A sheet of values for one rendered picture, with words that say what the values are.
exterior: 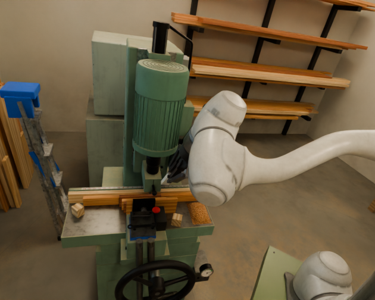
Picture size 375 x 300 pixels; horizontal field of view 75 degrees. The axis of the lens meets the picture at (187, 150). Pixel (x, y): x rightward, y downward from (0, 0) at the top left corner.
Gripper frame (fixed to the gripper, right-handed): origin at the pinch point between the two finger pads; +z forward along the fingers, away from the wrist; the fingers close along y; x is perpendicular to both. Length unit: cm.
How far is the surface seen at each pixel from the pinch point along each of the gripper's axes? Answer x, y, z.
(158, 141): 6.9, 9.4, -8.5
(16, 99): 63, 63, 45
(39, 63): 80, 211, 141
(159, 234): -1.2, -15.6, 13.2
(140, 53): 16.3, 41.3, -18.7
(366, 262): -217, -18, 63
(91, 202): 21.4, 2.6, 31.0
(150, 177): 2.3, 6.3, 11.0
